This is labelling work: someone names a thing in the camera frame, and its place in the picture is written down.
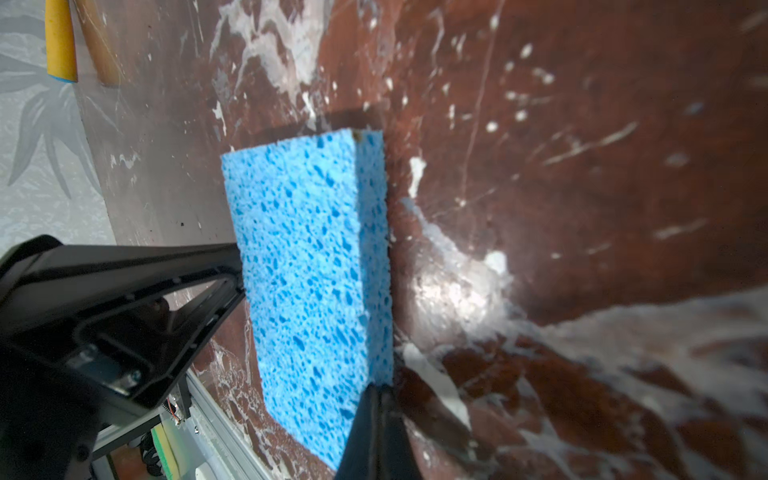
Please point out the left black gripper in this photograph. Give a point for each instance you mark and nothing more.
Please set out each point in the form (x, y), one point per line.
(95, 336)

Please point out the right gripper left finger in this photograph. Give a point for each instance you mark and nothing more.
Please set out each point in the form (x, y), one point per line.
(360, 457)

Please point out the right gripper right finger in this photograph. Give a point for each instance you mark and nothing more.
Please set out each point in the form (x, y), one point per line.
(395, 456)

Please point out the blue cellulose sponge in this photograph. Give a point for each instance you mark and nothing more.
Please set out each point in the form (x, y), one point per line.
(310, 221)

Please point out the yellow toy shovel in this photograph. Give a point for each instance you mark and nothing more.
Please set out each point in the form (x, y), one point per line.
(60, 41)

